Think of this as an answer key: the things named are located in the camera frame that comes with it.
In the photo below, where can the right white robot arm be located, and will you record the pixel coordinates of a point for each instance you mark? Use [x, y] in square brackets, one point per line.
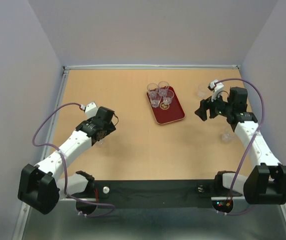
[266, 184]

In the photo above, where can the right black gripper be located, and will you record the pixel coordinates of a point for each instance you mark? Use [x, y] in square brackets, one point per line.
[204, 105]

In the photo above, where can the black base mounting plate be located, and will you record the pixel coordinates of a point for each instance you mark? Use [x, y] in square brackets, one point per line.
[154, 194]

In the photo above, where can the clear faceted glass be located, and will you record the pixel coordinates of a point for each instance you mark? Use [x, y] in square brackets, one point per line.
[152, 90]

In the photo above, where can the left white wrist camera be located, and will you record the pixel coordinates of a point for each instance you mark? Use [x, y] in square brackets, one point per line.
[91, 110]

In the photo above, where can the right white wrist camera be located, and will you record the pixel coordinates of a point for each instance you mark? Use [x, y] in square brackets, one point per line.
[216, 88]

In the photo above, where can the red lacquer tray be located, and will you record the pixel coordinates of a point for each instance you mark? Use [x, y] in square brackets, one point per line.
[173, 113]

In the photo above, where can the left aluminium side rail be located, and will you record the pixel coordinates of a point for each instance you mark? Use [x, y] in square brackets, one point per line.
[24, 210]

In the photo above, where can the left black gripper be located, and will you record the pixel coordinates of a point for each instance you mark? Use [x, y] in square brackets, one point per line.
[110, 128]

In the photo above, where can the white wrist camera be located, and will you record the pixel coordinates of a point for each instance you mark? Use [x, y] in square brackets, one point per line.
[91, 110]
[216, 88]

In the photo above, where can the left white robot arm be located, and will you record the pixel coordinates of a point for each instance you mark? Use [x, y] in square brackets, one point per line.
[42, 185]

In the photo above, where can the aluminium table edge rail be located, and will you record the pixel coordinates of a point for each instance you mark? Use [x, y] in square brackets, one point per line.
[148, 66]

